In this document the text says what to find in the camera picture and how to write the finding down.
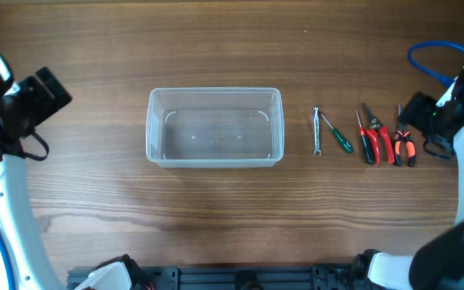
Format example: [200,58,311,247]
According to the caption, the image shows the orange black long-nose pliers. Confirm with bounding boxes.
[392,105,416,168]

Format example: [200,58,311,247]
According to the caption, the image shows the clear plastic container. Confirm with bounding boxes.
[145,87,284,168]

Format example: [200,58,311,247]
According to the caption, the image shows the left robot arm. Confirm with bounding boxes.
[0,54,73,289]

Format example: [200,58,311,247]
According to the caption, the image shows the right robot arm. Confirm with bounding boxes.
[346,65,464,289]

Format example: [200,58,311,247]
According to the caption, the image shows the silver combination wrench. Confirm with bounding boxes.
[313,106,322,156]

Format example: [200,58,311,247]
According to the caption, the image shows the red black handled screwdriver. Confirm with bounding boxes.
[356,111,375,165]

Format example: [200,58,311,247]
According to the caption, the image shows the green handled screwdriver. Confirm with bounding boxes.
[320,111,354,154]

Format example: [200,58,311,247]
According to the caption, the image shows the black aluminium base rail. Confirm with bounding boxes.
[66,263,362,290]

